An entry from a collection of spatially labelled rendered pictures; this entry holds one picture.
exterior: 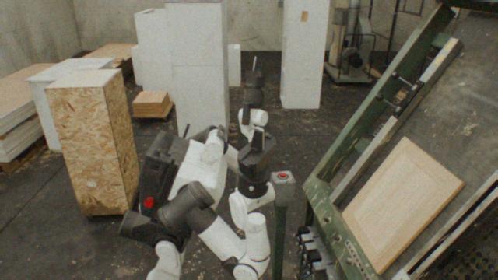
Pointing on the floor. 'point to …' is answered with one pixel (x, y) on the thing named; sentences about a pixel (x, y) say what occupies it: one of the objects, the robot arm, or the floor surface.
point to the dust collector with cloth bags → (361, 57)
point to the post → (278, 242)
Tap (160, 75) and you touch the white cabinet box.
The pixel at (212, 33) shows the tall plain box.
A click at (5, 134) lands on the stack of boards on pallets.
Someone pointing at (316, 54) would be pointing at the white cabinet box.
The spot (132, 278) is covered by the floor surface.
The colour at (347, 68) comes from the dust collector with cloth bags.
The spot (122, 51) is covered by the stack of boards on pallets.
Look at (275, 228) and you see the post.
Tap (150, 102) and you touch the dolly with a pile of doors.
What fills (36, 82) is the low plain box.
